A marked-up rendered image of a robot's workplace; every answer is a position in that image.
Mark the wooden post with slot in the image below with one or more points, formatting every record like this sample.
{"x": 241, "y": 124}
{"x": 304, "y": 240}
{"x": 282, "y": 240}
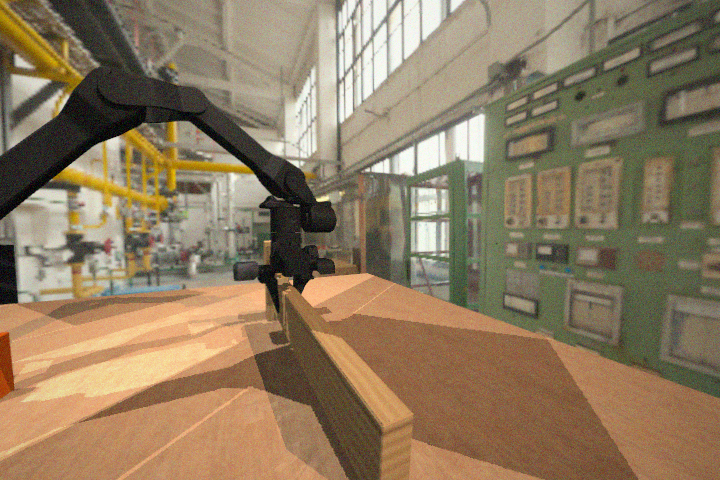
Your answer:
{"x": 270, "y": 316}

